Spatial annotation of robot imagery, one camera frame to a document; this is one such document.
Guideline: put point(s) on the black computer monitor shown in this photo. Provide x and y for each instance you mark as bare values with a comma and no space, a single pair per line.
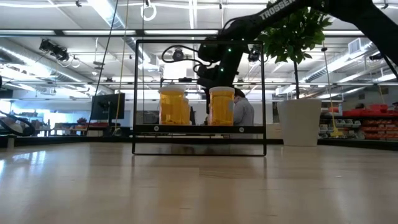
107,105

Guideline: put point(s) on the black metal station frame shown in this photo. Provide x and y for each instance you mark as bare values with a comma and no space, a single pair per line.
77,140

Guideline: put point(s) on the person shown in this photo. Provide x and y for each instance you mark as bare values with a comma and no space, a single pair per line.
244,113

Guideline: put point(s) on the black ceiling-mounted device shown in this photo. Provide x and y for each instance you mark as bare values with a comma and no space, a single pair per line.
376,56
253,55
54,49

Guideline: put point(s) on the grey air vent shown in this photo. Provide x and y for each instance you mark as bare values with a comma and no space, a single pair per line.
354,46

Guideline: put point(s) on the amber pill bottle white cap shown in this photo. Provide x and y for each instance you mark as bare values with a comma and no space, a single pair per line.
171,109
187,113
221,109

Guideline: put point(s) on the red bin rack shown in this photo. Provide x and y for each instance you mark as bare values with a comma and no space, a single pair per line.
376,109

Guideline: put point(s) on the green plant in white pot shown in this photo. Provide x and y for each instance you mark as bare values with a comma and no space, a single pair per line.
300,124

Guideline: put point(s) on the round black ceiling camera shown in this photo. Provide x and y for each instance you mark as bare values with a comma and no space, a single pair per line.
178,54

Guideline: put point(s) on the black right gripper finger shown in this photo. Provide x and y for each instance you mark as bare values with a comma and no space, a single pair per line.
208,101

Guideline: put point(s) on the black crossbar with light strips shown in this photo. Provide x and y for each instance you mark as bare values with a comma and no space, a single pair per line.
59,32

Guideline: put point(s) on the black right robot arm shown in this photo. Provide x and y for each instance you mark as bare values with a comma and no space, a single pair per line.
248,25

